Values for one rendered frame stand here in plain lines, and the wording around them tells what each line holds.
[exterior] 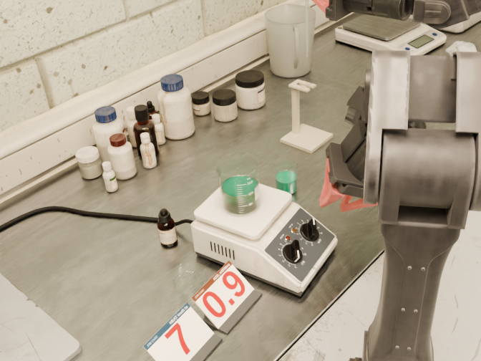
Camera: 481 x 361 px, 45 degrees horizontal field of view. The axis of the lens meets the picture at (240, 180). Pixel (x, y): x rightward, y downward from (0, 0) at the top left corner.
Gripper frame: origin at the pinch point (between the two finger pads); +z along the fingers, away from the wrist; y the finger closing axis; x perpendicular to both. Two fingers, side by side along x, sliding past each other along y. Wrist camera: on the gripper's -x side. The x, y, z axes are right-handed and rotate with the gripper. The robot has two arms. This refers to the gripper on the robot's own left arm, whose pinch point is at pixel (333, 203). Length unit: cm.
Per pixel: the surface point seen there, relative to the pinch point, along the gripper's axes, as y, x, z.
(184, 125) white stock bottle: 16.9, -35.1, 28.4
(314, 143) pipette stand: -8.3, -28.9, 17.8
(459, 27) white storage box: -56, -82, 13
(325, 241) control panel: -2.1, 2.2, 7.2
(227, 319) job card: 12.3, 15.1, 12.7
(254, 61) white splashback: -2, -69, 34
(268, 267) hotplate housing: 7.2, 7.8, 8.5
